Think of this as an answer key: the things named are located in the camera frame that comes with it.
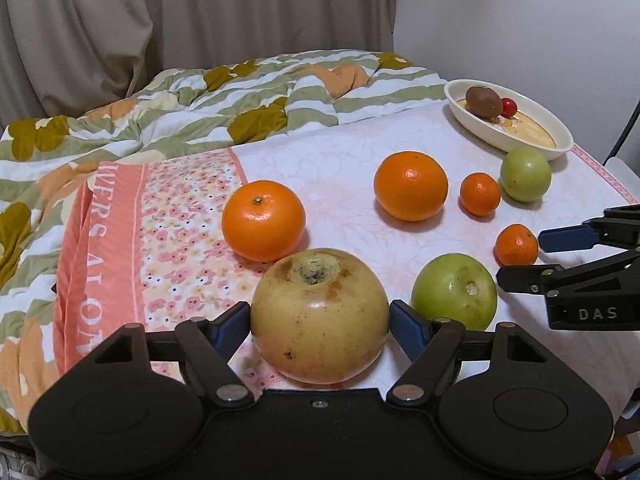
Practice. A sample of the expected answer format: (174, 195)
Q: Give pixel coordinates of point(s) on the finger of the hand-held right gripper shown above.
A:
(565, 239)
(590, 290)

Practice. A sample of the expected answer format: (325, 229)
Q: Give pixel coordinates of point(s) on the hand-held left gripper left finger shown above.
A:
(231, 329)

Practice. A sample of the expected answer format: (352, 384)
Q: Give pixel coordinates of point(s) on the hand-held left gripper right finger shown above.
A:
(406, 327)

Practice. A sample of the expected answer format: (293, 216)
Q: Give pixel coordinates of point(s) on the small mandarin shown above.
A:
(480, 195)
(516, 246)

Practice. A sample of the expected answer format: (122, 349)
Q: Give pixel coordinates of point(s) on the large green apple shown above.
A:
(452, 292)

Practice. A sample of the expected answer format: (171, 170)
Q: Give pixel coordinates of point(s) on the small green apple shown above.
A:
(526, 175)

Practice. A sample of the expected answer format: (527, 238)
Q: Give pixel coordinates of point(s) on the large yellow apple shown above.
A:
(320, 325)

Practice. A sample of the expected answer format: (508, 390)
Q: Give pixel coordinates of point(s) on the large orange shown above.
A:
(411, 186)
(263, 222)

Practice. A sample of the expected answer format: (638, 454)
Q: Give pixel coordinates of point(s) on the white oval bowl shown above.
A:
(530, 132)

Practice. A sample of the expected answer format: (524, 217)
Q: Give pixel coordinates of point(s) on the white plastic board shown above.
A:
(625, 176)

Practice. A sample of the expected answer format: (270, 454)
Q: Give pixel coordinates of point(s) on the red cherry tomato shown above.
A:
(509, 107)

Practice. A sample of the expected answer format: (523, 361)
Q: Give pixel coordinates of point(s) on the brown kiwi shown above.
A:
(484, 102)

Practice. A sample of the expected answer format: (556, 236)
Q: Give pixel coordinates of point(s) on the green striped floral quilt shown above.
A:
(165, 110)

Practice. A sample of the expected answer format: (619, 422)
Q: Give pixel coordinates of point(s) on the beige curtain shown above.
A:
(175, 20)

